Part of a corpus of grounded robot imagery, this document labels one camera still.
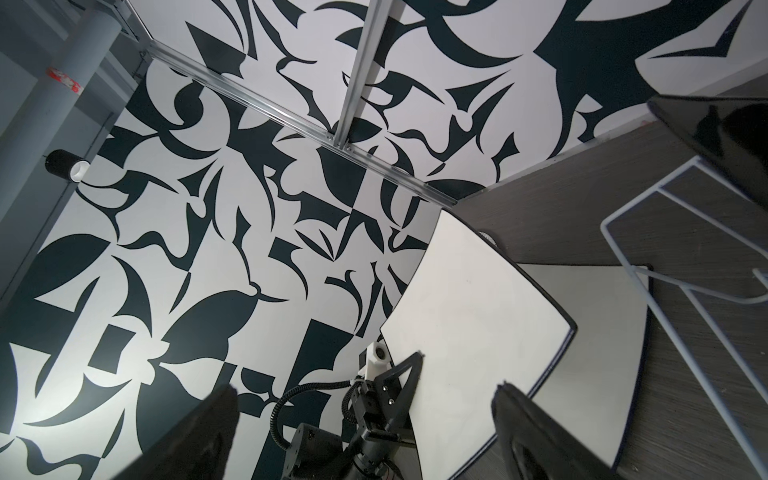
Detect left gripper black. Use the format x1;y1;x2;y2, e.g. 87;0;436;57
281;351;424;479

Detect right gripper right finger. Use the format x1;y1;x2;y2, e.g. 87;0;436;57
491;383;620;479

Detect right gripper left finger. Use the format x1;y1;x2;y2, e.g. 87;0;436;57
116;384;239;479

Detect white square plate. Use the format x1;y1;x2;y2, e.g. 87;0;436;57
522;264;648;467
381;210;577;479

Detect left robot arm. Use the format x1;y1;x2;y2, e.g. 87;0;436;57
269;351;424;479

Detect ceiling spot lamp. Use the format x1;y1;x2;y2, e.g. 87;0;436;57
44;149;90;183

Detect dark glass plate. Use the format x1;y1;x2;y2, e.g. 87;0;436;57
647;95;767;209

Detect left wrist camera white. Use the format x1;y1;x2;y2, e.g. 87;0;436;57
358;340;392;381

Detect white wire dish rack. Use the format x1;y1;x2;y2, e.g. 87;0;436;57
600;156;767;479

